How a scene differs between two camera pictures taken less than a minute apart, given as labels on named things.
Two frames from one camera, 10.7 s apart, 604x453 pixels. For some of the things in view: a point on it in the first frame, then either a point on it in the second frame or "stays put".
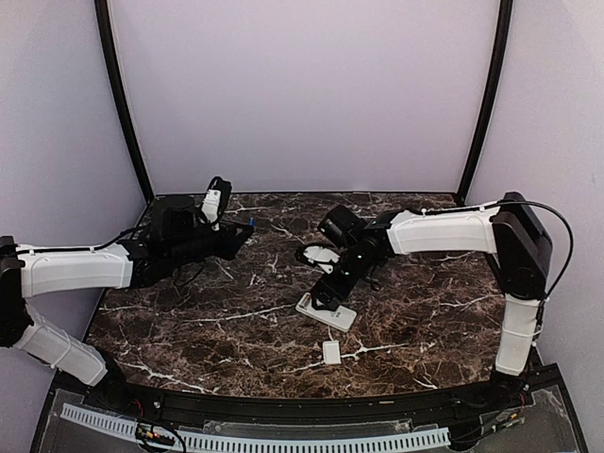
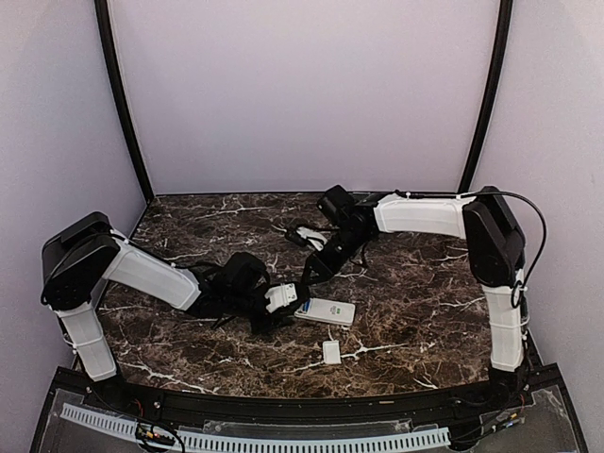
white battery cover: [331, 352] stays put
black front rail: [153, 403] stays put
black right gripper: [341, 292] → [324, 266]
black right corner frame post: [505, 23] stays put
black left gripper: [230, 243] → [277, 320]
